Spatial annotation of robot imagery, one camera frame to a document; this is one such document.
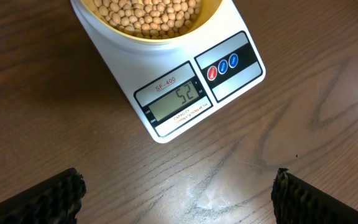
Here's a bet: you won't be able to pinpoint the pale yellow bowl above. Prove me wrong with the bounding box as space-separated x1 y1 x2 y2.
71 0 227 46

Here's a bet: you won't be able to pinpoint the soybeans in bowl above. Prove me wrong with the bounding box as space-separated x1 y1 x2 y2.
91 0 201 39

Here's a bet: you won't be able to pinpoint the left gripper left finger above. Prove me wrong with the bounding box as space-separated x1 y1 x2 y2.
0 168 86 224

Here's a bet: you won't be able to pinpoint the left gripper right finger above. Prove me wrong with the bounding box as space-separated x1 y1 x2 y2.
271 168 358 224

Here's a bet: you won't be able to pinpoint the white digital kitchen scale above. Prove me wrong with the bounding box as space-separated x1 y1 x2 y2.
70 0 267 144

